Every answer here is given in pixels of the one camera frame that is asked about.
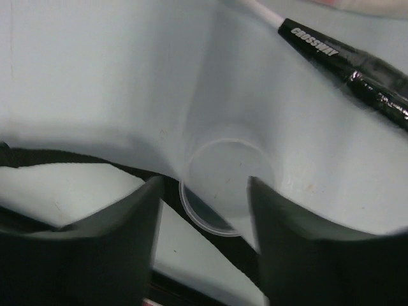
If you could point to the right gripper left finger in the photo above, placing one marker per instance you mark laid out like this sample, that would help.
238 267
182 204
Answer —
103 259

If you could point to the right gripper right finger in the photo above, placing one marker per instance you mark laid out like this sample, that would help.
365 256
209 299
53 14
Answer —
306 259

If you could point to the black SPORT racket bag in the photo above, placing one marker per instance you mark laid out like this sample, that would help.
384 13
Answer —
56 188

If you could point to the clear plastic tube lid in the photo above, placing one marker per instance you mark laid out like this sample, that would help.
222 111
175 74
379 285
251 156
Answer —
213 184

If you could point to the white black-handled badminton racket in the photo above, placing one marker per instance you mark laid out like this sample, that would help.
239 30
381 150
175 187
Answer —
364 77

